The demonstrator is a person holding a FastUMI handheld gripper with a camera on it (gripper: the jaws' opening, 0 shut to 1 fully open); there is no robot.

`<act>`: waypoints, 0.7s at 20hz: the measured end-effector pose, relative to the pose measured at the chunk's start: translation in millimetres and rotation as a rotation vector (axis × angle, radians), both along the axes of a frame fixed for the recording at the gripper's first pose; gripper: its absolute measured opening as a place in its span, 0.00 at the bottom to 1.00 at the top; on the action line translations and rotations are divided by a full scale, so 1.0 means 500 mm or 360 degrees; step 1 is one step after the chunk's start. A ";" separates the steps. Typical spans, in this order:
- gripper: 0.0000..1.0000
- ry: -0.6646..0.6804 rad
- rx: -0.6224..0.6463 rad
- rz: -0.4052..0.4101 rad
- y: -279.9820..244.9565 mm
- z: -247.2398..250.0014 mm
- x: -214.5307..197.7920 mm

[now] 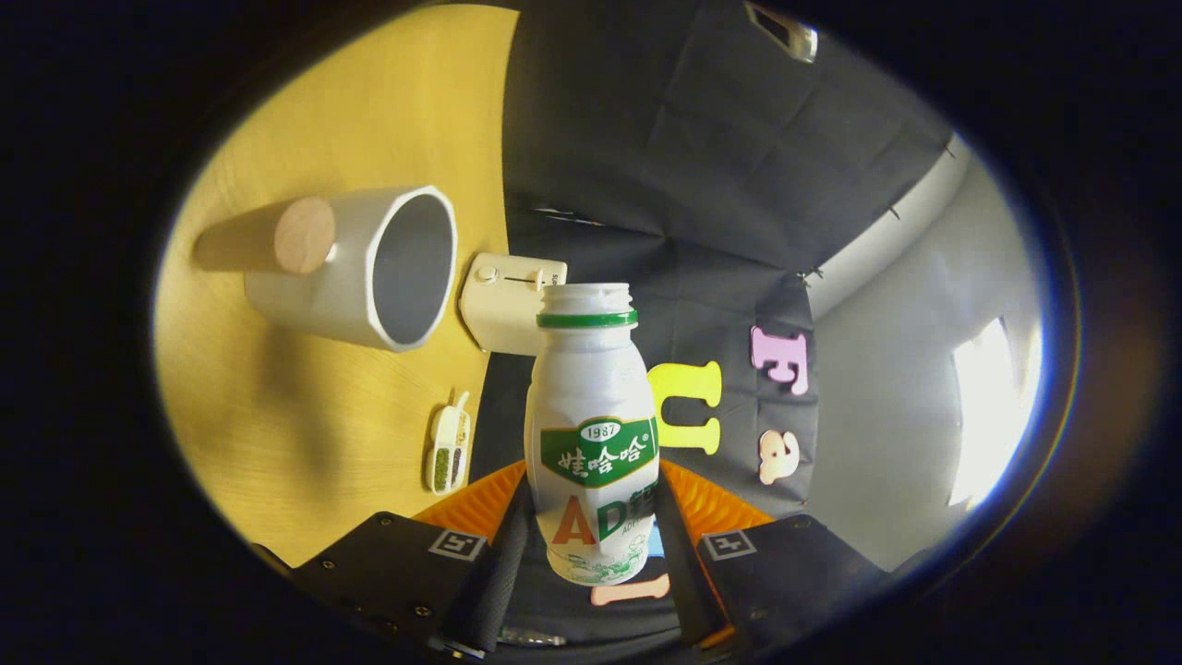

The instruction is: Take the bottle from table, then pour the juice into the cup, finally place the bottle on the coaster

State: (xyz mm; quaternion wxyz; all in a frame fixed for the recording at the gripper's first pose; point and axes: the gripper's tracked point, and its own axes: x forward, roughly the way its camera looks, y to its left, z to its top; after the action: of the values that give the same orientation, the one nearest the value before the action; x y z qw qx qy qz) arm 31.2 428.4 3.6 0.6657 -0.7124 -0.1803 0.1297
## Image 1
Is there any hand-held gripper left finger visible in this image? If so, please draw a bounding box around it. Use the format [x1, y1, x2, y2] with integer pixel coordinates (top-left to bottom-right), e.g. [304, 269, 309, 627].
[291, 460, 537, 661]

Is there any white cup with wooden handle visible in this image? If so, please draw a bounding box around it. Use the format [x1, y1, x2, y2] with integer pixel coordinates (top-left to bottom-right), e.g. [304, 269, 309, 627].
[245, 186, 459, 354]

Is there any white juice bottle green label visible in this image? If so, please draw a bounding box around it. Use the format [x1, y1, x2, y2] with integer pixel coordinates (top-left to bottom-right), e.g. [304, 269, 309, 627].
[524, 283, 661, 587]

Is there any ceiling light panel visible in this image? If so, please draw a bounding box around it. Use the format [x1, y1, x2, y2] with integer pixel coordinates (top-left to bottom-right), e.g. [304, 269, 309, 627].
[947, 319, 1044, 509]

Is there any black backdrop cloth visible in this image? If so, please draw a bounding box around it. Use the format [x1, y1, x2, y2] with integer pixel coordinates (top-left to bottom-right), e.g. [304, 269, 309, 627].
[466, 0, 957, 661]

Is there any white divided sauce dish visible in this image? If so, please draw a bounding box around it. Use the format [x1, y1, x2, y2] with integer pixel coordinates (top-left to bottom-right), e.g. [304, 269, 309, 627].
[425, 391, 472, 496]

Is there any wooden table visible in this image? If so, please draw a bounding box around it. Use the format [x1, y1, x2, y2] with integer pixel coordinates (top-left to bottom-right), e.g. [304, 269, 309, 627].
[152, 5, 520, 569]

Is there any cream toaster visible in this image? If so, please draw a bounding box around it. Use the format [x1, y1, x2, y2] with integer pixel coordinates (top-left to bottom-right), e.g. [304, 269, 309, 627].
[459, 252, 569, 357]

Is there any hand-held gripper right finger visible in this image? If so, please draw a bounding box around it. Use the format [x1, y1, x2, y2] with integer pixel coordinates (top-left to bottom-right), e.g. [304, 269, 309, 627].
[654, 460, 892, 659]

